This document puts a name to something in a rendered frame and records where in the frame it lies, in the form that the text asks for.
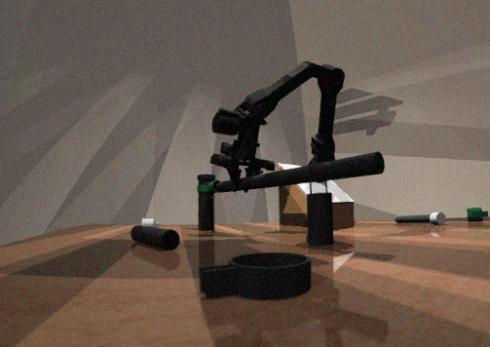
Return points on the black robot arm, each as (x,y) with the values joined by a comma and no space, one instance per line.
(261,103)

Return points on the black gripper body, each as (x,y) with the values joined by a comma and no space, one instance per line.
(245,150)

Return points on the green cup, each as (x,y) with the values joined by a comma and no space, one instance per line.
(211,187)

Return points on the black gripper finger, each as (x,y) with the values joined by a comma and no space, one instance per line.
(250,172)
(234,176)

